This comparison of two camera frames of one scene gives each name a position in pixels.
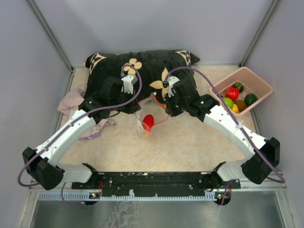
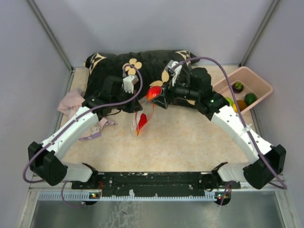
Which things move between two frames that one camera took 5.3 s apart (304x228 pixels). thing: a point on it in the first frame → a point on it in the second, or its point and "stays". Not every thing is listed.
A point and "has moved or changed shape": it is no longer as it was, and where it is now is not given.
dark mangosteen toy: x=239 y=85 stays
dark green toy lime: x=249 y=99 stays
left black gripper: x=131 y=108 stays
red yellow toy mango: x=147 y=122 → x=143 y=119
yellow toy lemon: x=235 y=109 stays
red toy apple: x=232 y=93 → x=153 y=91
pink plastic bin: x=252 y=83 stays
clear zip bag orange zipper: x=150 y=111 has moved or changed shape
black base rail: x=205 y=181 stays
